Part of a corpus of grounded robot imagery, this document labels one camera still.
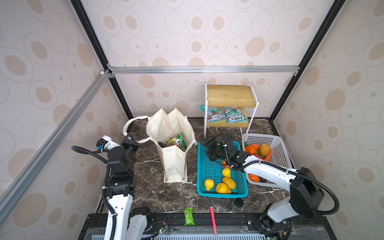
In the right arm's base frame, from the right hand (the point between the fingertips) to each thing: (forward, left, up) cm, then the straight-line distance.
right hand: (200, 145), depth 81 cm
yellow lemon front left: (-16, -4, -15) cm, 22 cm away
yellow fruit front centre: (-19, -11, -14) cm, 26 cm away
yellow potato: (+5, -41, -13) cm, 43 cm away
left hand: (-3, +29, +17) cm, 34 cm away
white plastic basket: (+2, -50, -15) cm, 52 cm away
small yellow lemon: (-9, -15, -14) cm, 23 cm away
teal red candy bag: (+25, -10, -1) cm, 27 cm away
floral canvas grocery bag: (+13, +24, 0) cm, 27 cm away
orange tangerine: (-16, -10, +10) cm, 21 cm away
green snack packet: (-32, +7, -18) cm, 37 cm away
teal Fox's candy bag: (+24, -23, -1) cm, 33 cm away
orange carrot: (+1, -43, -17) cm, 46 cm away
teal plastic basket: (-9, -5, -19) cm, 22 cm away
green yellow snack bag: (+7, +13, -6) cm, 17 cm away
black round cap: (-27, -18, -11) cm, 34 cm away
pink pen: (-33, -6, -19) cm, 38 cm away
